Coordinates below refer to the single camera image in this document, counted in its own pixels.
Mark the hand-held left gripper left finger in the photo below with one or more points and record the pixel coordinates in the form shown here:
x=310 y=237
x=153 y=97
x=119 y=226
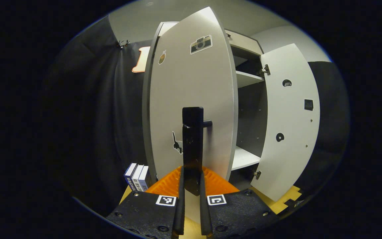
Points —
x=178 y=215

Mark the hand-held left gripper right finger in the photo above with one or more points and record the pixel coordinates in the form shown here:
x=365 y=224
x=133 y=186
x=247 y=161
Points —
x=205 y=215

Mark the black backdrop cloth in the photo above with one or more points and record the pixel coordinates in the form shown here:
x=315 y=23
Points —
x=91 y=116

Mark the white double-door shoe cabinet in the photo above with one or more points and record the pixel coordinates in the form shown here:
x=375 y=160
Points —
x=244 y=157

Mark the blue and white book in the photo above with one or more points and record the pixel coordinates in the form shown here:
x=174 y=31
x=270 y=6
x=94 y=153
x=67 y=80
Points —
x=129 y=171
x=143 y=177
x=137 y=174

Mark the white cabinet door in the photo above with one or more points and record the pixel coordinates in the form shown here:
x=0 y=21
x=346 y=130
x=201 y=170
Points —
x=191 y=83
x=290 y=116

